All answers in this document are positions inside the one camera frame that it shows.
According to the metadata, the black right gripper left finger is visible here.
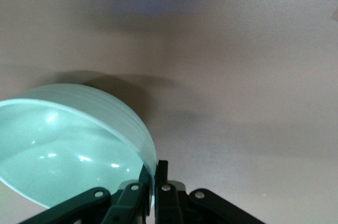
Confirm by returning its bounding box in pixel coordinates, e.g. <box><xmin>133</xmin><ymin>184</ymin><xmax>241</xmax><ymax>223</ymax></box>
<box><xmin>18</xmin><ymin>165</ymin><xmax>154</xmax><ymax>224</ymax></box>

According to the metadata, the light green bowl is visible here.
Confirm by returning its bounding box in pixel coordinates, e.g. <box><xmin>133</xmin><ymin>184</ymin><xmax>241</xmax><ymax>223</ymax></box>
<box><xmin>0</xmin><ymin>83</ymin><xmax>157</xmax><ymax>209</ymax></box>

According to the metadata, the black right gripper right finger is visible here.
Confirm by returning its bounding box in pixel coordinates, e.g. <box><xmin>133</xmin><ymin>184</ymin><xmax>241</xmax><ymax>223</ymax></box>
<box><xmin>155</xmin><ymin>159</ymin><xmax>265</xmax><ymax>224</ymax></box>

